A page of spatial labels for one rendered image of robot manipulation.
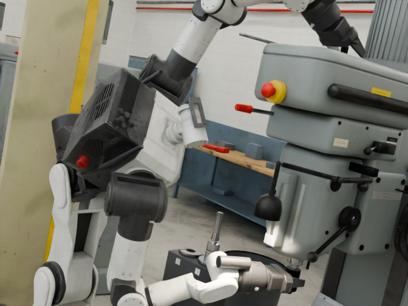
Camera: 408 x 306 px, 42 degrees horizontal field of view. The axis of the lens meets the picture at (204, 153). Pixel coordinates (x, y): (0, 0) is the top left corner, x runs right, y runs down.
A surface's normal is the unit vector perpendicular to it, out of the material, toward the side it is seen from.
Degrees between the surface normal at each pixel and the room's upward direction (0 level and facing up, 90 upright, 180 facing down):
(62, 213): 90
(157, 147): 57
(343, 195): 90
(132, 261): 99
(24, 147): 90
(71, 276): 80
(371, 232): 90
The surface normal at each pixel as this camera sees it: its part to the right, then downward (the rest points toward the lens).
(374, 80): 0.59, 0.22
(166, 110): 0.72, -0.33
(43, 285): -0.65, -0.04
